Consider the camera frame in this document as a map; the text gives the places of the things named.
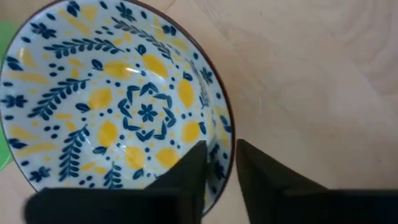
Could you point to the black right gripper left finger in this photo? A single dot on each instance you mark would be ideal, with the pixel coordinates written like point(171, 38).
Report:
point(124, 205)

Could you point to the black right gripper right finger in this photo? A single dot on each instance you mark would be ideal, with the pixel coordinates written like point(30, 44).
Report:
point(280, 193)

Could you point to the yellow bowl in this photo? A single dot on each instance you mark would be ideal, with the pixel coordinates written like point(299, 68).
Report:
point(93, 93)

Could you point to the green plastic bowl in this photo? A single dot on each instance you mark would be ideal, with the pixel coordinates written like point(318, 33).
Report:
point(4, 34)

